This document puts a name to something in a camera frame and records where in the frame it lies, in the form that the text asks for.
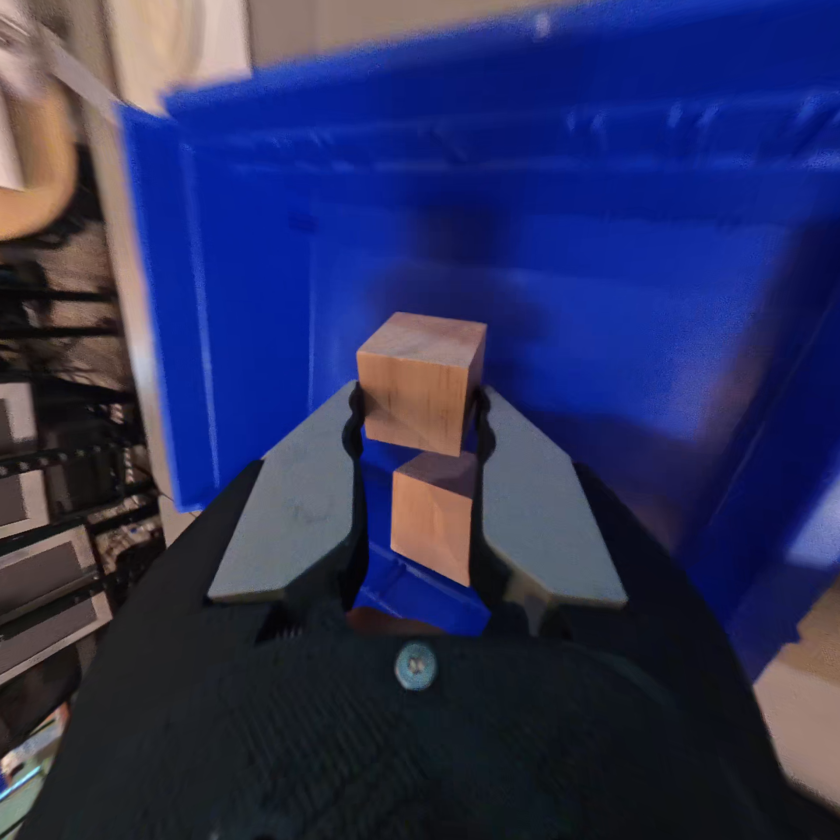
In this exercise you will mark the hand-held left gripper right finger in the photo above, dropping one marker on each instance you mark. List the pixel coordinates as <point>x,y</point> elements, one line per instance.
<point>544,525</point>

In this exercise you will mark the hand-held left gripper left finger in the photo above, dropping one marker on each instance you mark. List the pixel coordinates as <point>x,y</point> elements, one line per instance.
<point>289,525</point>

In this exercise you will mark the large wooden cube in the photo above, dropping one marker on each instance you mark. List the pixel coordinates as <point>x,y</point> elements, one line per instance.
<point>436,525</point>

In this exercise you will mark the medium wooden cube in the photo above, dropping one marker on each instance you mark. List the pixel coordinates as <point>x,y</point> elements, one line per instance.
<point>420,387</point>

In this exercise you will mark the blue plastic bin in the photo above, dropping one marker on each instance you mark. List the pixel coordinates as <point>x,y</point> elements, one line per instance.
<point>590,295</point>

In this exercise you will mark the grey framed panel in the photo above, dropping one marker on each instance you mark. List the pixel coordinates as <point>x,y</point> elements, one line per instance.
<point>52,633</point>
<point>46,571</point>

